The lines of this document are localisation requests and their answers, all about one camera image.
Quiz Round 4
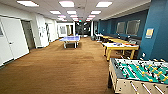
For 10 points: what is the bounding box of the blue ping pong table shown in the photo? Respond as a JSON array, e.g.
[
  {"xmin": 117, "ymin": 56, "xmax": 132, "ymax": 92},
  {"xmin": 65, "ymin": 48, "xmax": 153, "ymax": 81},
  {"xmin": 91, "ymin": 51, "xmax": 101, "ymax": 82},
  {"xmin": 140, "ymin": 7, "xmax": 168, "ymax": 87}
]
[{"xmin": 59, "ymin": 35, "xmax": 82, "ymax": 50}]

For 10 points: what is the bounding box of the small white table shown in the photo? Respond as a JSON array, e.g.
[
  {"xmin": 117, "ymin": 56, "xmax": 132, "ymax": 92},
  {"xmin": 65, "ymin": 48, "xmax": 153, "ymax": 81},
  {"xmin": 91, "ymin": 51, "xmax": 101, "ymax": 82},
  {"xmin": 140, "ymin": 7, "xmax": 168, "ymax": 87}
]
[{"xmin": 94, "ymin": 32, "xmax": 105, "ymax": 42}]

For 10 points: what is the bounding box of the yellow air hockey table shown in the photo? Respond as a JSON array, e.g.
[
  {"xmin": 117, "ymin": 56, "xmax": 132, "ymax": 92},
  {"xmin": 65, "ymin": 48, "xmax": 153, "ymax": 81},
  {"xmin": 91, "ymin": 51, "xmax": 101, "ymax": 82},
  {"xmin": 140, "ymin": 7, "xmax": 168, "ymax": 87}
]
[{"xmin": 102, "ymin": 41, "xmax": 141, "ymax": 62}]

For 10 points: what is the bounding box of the dark recessed door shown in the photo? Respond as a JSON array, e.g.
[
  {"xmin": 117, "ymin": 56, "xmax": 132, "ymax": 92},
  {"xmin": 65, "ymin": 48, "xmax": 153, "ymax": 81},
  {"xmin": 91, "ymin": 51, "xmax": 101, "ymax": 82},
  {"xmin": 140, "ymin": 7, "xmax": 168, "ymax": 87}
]
[{"xmin": 44, "ymin": 22, "xmax": 51, "ymax": 43}]

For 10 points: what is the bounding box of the interior glass window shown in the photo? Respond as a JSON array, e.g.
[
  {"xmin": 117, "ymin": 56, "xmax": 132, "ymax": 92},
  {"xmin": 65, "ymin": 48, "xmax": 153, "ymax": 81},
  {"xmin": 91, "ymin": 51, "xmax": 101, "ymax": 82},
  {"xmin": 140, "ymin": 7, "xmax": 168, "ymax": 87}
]
[
  {"xmin": 126, "ymin": 18, "xmax": 142, "ymax": 36},
  {"xmin": 116, "ymin": 21, "xmax": 127, "ymax": 35}
]

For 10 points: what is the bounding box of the grey recessed door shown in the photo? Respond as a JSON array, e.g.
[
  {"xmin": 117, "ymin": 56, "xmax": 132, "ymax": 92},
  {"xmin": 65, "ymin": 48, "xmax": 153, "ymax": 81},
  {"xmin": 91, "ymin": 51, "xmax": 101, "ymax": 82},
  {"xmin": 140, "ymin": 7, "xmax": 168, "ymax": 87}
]
[{"xmin": 21, "ymin": 20, "xmax": 36, "ymax": 51}]

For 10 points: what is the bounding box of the green field foosball table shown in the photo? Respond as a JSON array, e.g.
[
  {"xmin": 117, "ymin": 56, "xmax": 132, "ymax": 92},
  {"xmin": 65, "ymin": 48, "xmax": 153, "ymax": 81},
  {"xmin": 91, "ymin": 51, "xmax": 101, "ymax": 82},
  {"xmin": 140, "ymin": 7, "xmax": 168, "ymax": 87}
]
[{"xmin": 107, "ymin": 56, "xmax": 168, "ymax": 94}]

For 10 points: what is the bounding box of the white double door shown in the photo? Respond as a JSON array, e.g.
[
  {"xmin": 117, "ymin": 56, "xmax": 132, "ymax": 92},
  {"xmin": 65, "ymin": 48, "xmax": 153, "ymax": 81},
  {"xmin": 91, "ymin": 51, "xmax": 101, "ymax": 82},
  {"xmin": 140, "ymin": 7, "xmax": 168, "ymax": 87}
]
[{"xmin": 0, "ymin": 16, "xmax": 31, "ymax": 66}]

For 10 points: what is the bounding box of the white wall notice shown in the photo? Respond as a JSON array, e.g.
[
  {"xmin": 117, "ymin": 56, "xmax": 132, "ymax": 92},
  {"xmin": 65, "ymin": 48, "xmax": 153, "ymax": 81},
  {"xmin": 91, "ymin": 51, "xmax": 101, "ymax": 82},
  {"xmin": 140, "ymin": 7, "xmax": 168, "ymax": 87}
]
[{"xmin": 37, "ymin": 26, "xmax": 46, "ymax": 36}]

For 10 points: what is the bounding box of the pale yellow wall sign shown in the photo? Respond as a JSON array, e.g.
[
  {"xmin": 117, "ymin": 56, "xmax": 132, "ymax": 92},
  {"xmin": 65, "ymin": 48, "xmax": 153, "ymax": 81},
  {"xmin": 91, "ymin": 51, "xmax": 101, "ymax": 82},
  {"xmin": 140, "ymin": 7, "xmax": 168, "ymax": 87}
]
[{"xmin": 145, "ymin": 27, "xmax": 155, "ymax": 39}]

